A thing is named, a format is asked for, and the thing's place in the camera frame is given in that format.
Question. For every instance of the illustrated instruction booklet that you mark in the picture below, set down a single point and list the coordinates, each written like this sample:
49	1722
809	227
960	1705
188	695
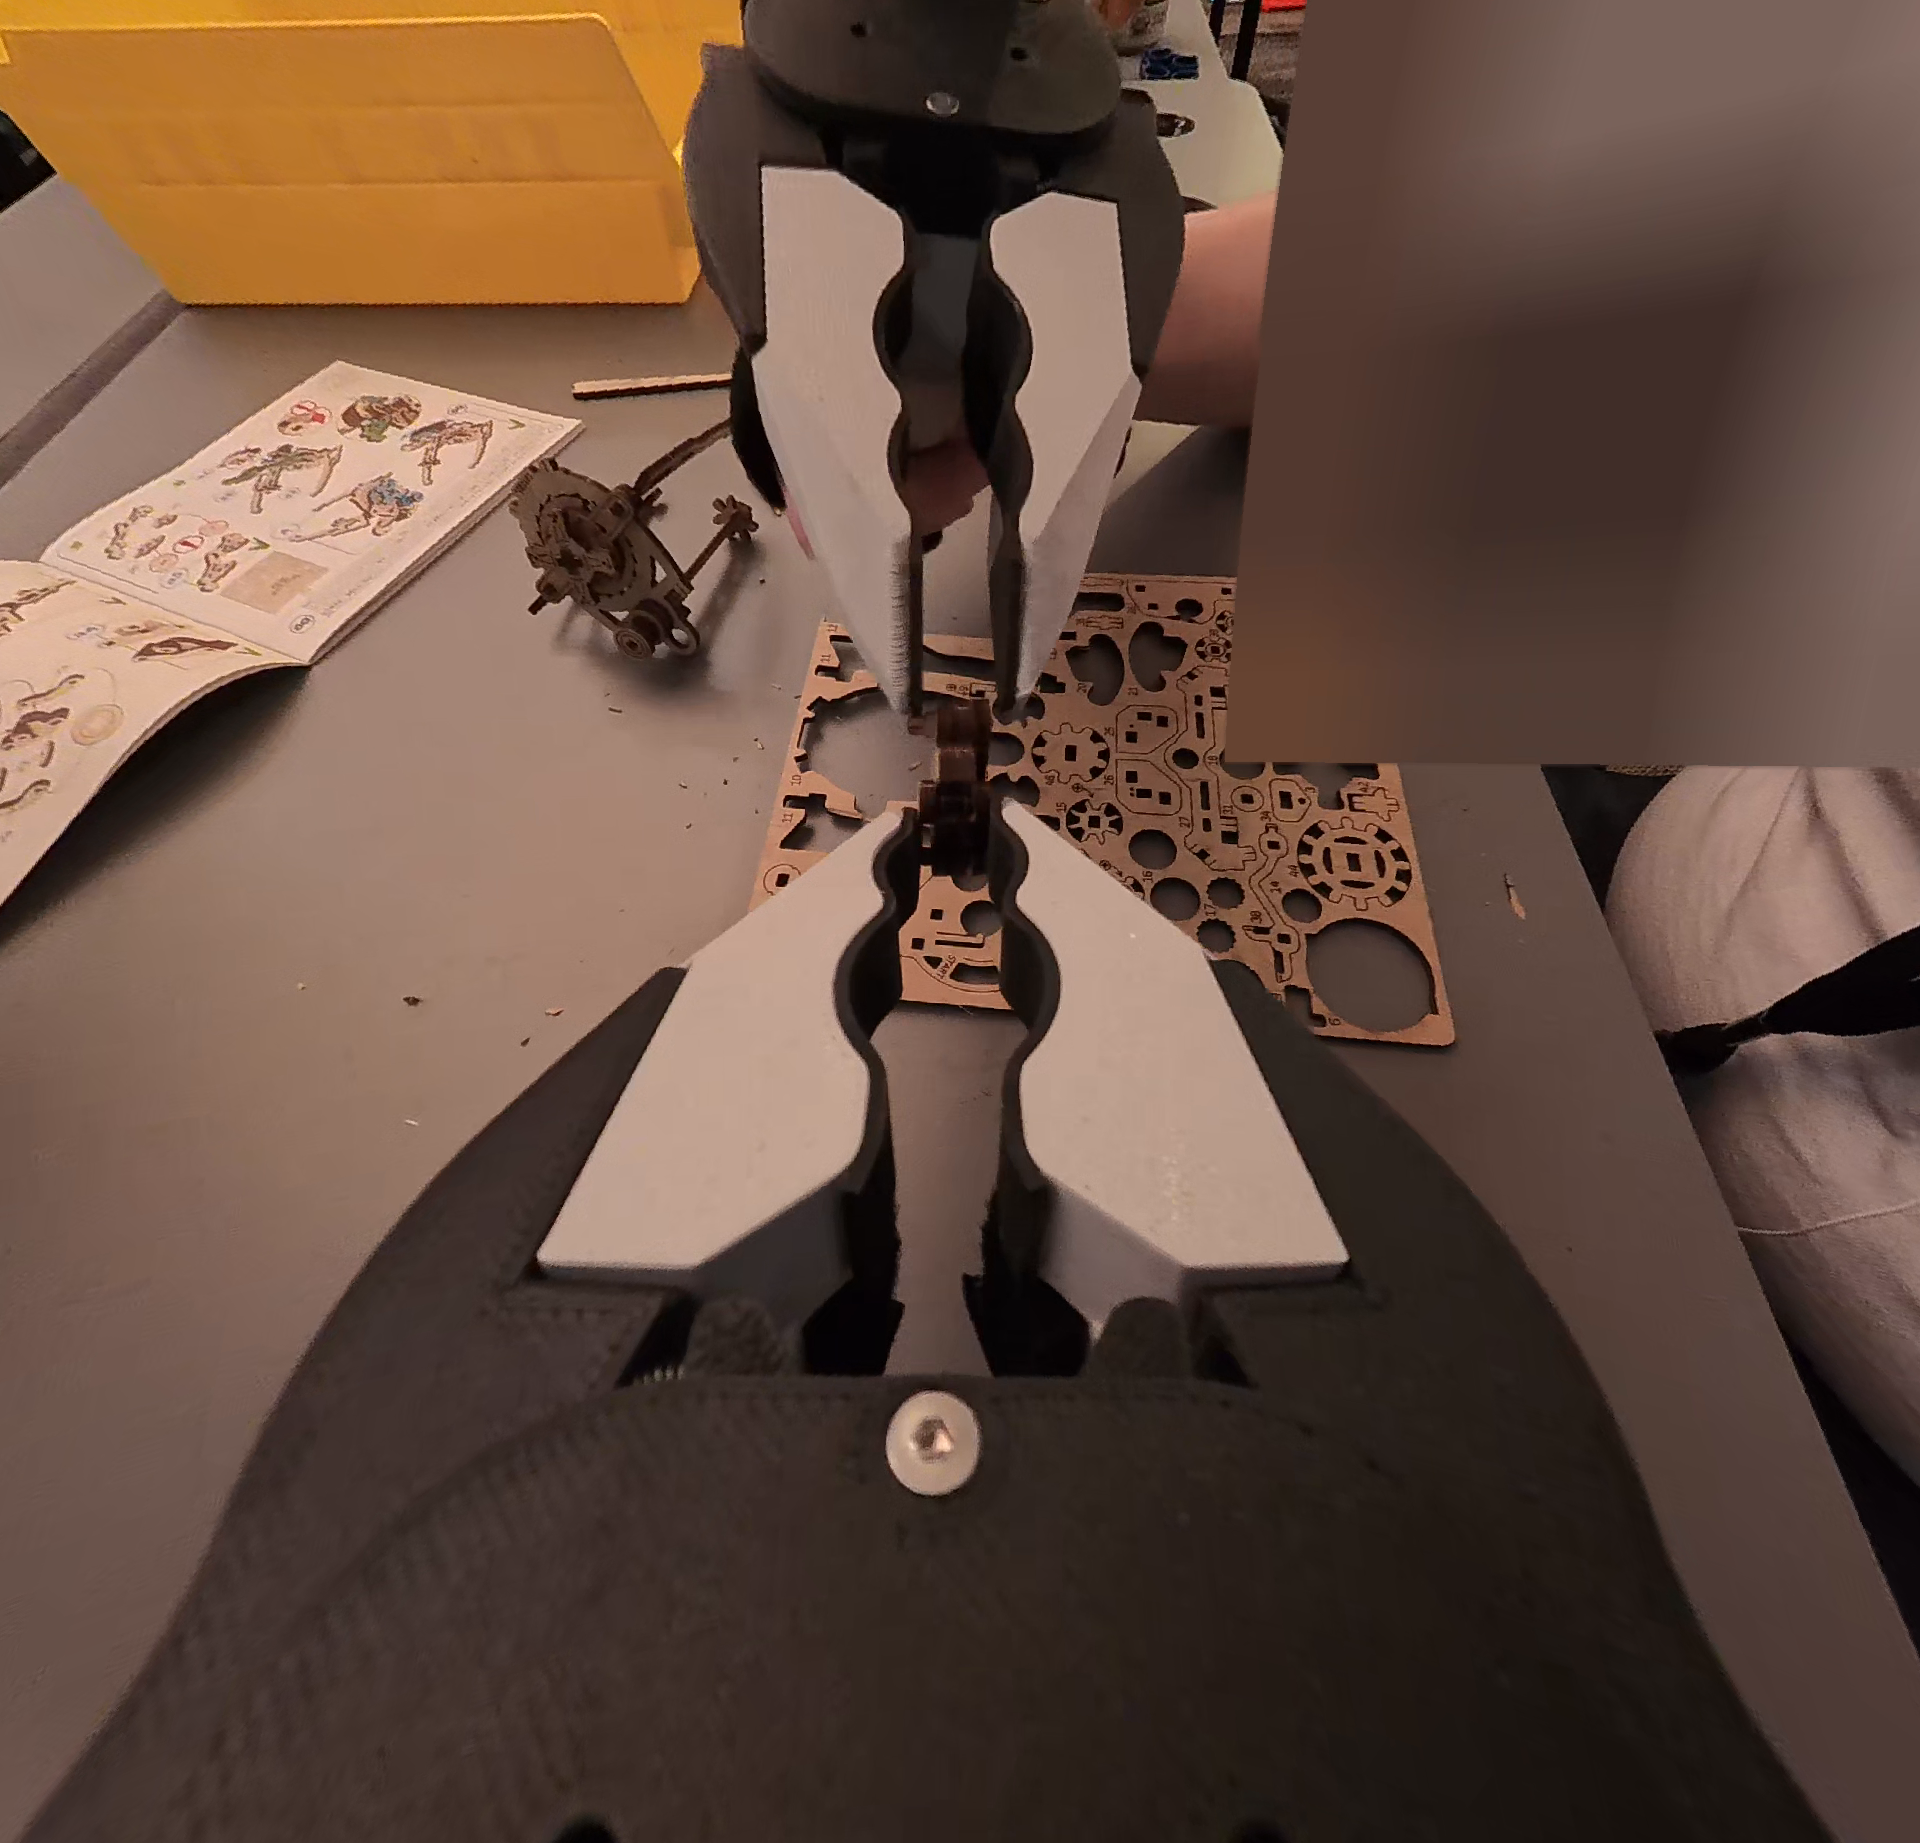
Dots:
301	523

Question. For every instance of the person's white shirt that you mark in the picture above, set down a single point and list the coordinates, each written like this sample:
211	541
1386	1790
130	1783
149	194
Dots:
1770	895

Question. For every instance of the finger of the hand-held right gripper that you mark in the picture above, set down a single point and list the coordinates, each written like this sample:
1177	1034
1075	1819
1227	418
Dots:
1082	371
821	357

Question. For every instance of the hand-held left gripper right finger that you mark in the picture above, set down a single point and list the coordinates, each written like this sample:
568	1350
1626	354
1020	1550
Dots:
1185	1122

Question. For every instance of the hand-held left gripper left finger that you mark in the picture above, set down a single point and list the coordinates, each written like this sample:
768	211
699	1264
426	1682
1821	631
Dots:
702	1122

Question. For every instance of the dark wooden gear mechanism model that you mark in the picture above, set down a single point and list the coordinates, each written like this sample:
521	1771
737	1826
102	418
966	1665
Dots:
590	552

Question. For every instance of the laser-cut plywood parts sheet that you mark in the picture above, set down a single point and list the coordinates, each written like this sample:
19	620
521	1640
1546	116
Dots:
821	835

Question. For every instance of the yellow plastic bin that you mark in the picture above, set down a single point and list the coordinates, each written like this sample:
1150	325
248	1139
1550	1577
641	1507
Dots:
377	146

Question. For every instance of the person's right hand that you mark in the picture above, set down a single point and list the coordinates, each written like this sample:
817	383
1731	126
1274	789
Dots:
951	490

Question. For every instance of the person's right forearm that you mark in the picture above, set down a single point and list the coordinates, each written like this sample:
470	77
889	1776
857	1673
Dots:
1216	313

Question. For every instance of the thin wooden stick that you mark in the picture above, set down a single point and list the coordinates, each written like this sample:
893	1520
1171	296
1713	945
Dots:
653	383

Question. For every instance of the small dark wooden gear part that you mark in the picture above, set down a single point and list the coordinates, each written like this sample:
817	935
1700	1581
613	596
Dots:
953	826

